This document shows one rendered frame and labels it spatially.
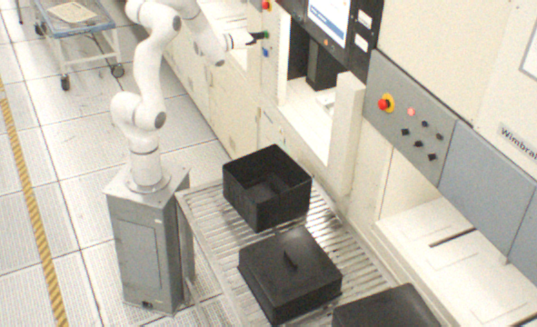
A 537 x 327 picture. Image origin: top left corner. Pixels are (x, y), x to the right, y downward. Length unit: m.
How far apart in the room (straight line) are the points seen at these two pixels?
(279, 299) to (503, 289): 0.79
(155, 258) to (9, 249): 1.03
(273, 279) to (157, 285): 0.95
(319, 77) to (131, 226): 1.15
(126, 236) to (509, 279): 1.61
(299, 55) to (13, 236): 1.84
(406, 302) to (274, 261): 0.52
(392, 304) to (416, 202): 0.63
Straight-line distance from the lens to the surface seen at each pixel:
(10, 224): 3.74
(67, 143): 4.21
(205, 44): 2.59
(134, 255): 2.88
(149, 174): 2.59
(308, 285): 2.13
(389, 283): 2.32
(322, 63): 2.95
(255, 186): 2.60
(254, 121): 3.22
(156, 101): 2.37
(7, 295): 3.41
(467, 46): 1.70
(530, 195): 1.65
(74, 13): 4.74
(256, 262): 2.19
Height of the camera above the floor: 2.55
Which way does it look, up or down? 38 degrees down
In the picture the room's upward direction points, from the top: 4 degrees clockwise
